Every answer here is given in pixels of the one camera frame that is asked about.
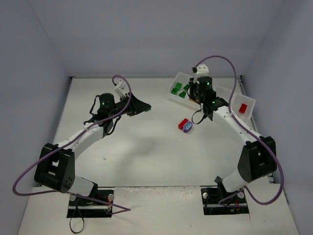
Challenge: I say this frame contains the purple paw print lego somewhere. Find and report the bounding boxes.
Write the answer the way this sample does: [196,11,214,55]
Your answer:
[182,121,193,133]

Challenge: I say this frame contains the red half-round lego brick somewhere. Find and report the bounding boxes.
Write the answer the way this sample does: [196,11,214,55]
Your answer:
[239,103,248,114]

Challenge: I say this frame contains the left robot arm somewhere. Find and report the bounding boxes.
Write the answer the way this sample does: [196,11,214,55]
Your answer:
[34,93,151,198]

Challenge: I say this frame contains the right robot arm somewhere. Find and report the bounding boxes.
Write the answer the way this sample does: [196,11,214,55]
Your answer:
[189,76,277,193]

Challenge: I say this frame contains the green lego brick in tray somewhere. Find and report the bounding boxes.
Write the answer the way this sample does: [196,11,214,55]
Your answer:
[175,82,182,91]

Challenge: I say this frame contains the clear plastic divided tray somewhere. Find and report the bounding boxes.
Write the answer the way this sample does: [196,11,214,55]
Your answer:
[167,72,255,123]

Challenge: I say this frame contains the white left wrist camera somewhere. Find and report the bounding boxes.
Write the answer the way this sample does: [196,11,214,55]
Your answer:
[114,80,128,98]

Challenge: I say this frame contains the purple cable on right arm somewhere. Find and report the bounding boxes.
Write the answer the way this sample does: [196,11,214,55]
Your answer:
[191,56,286,207]

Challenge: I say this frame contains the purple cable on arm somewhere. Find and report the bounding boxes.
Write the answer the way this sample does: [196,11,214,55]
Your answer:
[12,74,134,215]
[191,56,286,207]

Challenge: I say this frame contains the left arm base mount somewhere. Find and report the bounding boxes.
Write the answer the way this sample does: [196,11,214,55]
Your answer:
[67,195,112,218]

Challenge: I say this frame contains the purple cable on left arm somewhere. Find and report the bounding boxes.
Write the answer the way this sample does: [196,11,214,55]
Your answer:
[12,74,134,215]

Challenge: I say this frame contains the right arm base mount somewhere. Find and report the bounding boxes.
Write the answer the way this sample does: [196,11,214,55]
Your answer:
[201,186,249,215]

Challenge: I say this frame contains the black cable loop at front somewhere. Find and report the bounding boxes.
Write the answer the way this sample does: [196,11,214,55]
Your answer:
[69,205,86,233]

